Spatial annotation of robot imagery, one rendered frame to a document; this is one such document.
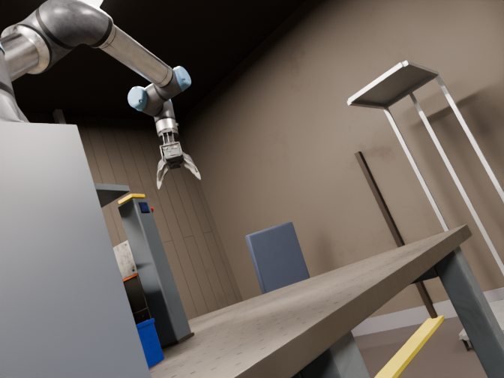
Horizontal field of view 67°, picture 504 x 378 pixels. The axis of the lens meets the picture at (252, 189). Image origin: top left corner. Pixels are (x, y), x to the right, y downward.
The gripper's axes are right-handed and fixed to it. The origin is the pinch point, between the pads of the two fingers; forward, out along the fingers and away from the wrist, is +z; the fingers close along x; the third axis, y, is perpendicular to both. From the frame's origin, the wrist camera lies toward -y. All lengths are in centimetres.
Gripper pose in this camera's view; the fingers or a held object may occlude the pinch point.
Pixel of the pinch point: (180, 185)
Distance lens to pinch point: 139.0
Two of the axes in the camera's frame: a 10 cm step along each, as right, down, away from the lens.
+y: 0.5, -2.8, -9.6
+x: 9.7, -2.3, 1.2
